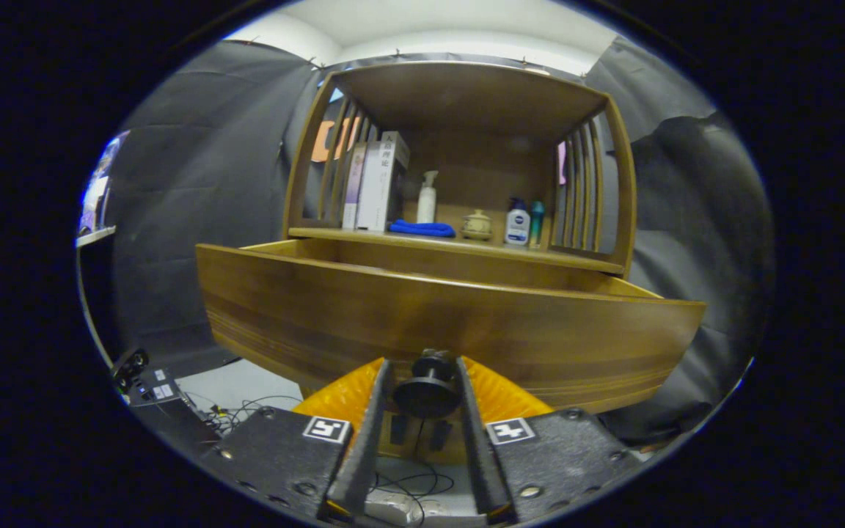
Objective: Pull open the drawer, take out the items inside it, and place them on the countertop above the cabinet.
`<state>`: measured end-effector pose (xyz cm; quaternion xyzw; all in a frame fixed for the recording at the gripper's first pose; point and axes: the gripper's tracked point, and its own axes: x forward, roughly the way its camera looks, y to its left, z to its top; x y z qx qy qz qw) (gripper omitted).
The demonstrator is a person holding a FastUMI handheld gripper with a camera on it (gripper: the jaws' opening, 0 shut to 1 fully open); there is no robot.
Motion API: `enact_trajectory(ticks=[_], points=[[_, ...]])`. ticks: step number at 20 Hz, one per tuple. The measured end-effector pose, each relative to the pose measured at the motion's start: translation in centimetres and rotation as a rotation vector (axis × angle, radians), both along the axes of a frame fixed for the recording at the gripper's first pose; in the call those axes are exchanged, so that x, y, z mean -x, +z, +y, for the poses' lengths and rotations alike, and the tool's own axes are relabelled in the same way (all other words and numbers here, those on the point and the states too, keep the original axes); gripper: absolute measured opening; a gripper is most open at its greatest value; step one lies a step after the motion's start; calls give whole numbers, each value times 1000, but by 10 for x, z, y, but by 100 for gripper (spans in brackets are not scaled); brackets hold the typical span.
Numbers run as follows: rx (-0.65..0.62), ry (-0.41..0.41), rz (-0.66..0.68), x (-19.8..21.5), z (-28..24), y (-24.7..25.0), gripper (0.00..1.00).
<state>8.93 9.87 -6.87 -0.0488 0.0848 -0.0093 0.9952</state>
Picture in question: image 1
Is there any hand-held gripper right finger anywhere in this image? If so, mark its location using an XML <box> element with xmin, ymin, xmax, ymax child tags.
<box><xmin>456</xmin><ymin>355</ymin><xmax>647</xmax><ymax>523</ymax></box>

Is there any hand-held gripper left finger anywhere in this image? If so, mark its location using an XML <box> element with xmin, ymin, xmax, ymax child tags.
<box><xmin>199</xmin><ymin>357</ymin><xmax>395</xmax><ymax>523</ymax></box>

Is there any black round drawer knob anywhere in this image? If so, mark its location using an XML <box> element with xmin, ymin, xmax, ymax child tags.
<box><xmin>392</xmin><ymin>349</ymin><xmax>461</xmax><ymax>420</ymax></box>

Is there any wooden drawer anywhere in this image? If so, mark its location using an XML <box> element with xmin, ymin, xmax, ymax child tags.
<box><xmin>195</xmin><ymin>236</ymin><xmax>708</xmax><ymax>416</ymax></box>

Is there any wooden cabinet door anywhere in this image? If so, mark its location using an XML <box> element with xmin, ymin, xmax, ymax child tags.
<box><xmin>392</xmin><ymin>412</ymin><xmax>422</xmax><ymax>463</ymax></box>
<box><xmin>422</xmin><ymin>418</ymin><xmax>465</xmax><ymax>464</ymax></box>

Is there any wooden countertop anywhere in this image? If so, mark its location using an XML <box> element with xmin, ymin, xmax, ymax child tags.
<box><xmin>289</xmin><ymin>226</ymin><xmax>627</xmax><ymax>276</ymax></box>

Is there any wooden cabinet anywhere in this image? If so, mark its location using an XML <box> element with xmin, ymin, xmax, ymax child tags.
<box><xmin>282</xmin><ymin>60</ymin><xmax>640</xmax><ymax>470</ymax></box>

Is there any black device box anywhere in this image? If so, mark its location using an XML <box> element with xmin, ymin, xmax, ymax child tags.
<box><xmin>111</xmin><ymin>348</ymin><xmax>222</xmax><ymax>448</ymax></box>

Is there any beige lidded tea bowl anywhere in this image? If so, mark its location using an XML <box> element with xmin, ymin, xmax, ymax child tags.
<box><xmin>461</xmin><ymin>209</ymin><xmax>494</xmax><ymax>241</ymax></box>

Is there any white lotion bottle blue cap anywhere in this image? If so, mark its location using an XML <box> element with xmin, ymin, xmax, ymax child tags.
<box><xmin>504</xmin><ymin>198</ymin><xmax>530</xmax><ymax>246</ymax></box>

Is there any blue folded cloth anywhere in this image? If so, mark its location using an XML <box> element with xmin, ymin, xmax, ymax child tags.
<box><xmin>389</xmin><ymin>219</ymin><xmax>457</xmax><ymax>238</ymax></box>

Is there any thin purple book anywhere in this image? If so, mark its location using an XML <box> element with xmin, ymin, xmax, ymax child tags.
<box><xmin>342</xmin><ymin>143</ymin><xmax>368</xmax><ymax>230</ymax></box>

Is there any white pump bottle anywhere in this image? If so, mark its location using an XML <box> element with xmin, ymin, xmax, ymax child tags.
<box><xmin>417</xmin><ymin>170</ymin><xmax>439</xmax><ymax>225</ymax></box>

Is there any thick white book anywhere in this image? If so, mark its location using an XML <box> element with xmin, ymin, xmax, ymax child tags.
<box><xmin>356</xmin><ymin>131</ymin><xmax>411</xmax><ymax>232</ymax></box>

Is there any white shelf stand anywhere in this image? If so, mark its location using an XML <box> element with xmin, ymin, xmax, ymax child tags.
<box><xmin>76</xmin><ymin>226</ymin><xmax>119</xmax><ymax>367</ymax></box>

